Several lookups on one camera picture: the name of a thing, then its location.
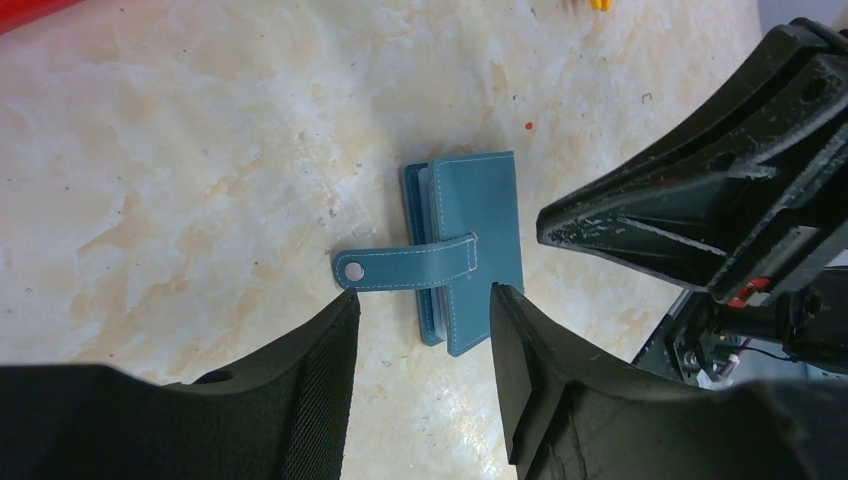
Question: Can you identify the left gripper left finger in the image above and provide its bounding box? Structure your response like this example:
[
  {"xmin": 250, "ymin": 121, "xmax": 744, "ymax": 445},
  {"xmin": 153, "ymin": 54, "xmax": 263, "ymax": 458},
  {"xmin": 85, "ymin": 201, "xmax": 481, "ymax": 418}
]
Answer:
[{"xmin": 1, "ymin": 290, "xmax": 360, "ymax": 479}]

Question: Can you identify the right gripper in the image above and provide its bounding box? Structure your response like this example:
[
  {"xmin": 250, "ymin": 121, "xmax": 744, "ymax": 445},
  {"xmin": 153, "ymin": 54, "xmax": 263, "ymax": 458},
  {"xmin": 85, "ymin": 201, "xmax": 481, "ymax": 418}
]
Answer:
[{"xmin": 536, "ymin": 18, "xmax": 847, "ymax": 305}]

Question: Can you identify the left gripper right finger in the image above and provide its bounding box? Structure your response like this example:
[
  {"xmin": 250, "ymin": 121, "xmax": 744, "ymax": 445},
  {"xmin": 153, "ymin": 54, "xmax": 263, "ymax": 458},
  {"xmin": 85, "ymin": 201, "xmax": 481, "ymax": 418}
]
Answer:
[{"xmin": 490, "ymin": 284, "xmax": 847, "ymax": 479}]

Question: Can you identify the blue card holder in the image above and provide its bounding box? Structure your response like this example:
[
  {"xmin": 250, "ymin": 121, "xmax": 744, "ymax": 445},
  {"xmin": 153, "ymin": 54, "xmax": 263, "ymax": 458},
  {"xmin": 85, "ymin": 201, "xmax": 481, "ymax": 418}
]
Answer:
[{"xmin": 332, "ymin": 151, "xmax": 523, "ymax": 357}]

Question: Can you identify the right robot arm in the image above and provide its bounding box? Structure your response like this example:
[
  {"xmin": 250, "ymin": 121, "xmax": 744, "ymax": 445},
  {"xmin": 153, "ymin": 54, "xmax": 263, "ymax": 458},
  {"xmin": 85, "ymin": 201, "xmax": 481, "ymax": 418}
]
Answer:
[{"xmin": 536, "ymin": 17, "xmax": 847, "ymax": 383}]

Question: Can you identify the yellow toy block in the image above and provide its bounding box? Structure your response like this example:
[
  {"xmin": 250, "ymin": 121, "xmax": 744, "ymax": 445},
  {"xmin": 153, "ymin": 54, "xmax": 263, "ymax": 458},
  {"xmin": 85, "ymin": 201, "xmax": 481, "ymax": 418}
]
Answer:
[{"xmin": 589, "ymin": 0, "xmax": 613, "ymax": 12}]

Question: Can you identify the left red bin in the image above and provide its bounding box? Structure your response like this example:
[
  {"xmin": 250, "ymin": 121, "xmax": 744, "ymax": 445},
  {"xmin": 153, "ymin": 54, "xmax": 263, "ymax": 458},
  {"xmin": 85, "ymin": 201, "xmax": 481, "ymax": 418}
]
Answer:
[{"xmin": 0, "ymin": 0, "xmax": 82, "ymax": 34}]

